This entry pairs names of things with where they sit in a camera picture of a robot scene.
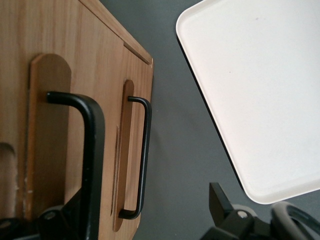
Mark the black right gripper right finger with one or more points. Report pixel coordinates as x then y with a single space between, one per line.
237 225

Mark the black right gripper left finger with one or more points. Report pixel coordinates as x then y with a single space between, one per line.
62 225

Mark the oak wooden drawer cabinet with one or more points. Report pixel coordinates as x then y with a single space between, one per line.
120 31

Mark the white rectangular plastic tray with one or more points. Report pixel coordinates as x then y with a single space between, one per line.
250 87

